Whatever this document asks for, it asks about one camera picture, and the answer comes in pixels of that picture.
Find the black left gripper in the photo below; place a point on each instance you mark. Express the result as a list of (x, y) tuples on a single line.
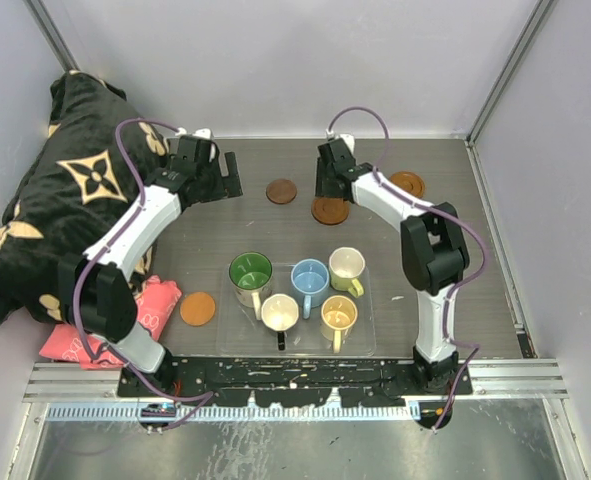
[(227, 186)]

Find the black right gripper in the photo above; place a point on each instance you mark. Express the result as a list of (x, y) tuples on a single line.
[(323, 187)]

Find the brown ringed wooden coaster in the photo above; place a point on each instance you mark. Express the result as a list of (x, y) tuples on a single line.
[(330, 211)]

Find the dark brown coaster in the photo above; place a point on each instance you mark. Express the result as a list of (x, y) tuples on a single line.
[(281, 191)]

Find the light brown ringed coaster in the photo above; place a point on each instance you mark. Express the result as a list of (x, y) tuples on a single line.
[(410, 182)]

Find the olive green white mug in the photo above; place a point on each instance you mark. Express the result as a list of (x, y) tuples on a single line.
[(346, 265)]

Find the orange coaster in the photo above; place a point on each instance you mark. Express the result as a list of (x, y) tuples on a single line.
[(197, 309)]

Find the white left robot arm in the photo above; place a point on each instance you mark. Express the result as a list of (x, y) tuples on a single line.
[(93, 287)]

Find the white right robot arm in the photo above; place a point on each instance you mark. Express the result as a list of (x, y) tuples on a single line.
[(434, 255)]

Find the green interior mug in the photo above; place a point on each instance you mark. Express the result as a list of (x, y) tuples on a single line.
[(251, 274)]

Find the blue mug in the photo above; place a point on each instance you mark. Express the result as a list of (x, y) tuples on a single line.
[(310, 281)]

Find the yellow mug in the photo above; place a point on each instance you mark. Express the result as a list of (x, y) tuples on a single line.
[(338, 317)]

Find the black floral plush blanket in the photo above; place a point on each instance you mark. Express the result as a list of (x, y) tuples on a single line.
[(82, 181)]

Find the clear plastic tray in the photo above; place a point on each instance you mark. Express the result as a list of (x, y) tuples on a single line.
[(240, 334)]

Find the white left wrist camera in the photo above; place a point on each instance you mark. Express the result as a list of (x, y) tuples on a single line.
[(204, 133)]

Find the white mug black handle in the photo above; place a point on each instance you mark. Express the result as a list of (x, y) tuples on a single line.
[(279, 313)]

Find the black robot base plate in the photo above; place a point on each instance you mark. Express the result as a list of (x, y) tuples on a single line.
[(298, 382)]

